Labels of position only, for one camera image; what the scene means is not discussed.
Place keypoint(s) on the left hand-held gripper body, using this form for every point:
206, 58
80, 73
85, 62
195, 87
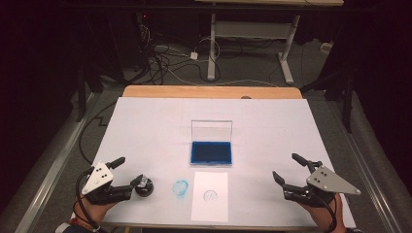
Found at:
97, 176

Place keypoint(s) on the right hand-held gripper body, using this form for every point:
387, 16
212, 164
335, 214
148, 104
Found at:
327, 183

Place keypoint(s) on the black stamp with clear knob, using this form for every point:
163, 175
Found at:
144, 188

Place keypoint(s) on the blue ink pad clear case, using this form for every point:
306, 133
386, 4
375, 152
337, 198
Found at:
211, 152

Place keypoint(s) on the person's right hand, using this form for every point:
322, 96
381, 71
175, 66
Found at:
332, 218

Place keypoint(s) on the person's left hand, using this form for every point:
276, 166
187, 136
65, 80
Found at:
90, 212

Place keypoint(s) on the large white table cover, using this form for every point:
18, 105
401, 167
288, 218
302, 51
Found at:
259, 129

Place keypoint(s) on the black metal stand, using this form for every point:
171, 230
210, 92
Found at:
347, 103

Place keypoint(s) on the small white paper sheet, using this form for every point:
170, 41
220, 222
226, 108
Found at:
209, 210

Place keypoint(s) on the white box on floor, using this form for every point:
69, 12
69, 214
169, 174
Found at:
326, 48

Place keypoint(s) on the small white power adapter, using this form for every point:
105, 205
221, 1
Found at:
193, 55

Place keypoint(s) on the grey metal floor rail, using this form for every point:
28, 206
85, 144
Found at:
372, 181
48, 174

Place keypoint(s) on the white metal frame desk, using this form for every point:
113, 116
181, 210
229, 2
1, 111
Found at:
249, 29

